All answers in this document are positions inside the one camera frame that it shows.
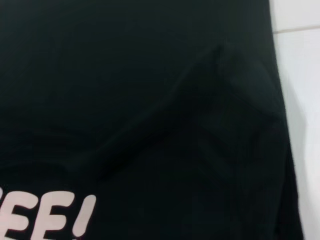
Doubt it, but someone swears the black t-shirt with FREE print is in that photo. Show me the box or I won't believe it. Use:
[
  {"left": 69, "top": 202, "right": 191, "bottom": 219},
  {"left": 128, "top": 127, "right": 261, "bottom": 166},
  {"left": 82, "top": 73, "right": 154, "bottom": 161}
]
[{"left": 0, "top": 0, "right": 308, "bottom": 240}]

